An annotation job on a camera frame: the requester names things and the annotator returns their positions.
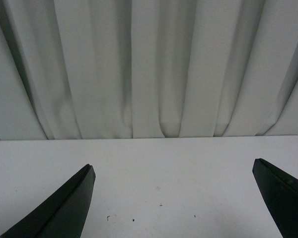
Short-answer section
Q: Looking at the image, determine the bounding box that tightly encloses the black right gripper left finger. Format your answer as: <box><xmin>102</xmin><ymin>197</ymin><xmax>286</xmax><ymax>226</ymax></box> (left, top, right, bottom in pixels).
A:
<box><xmin>0</xmin><ymin>164</ymin><xmax>96</xmax><ymax>238</ymax></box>

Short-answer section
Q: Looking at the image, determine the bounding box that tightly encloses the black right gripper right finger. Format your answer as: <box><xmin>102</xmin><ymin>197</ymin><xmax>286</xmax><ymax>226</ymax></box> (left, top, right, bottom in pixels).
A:
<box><xmin>252</xmin><ymin>158</ymin><xmax>298</xmax><ymax>238</ymax></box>

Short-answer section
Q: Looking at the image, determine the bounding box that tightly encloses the grey pleated curtain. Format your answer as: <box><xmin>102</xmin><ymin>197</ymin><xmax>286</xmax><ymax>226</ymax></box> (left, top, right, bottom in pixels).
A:
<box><xmin>0</xmin><ymin>0</ymin><xmax>298</xmax><ymax>140</ymax></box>

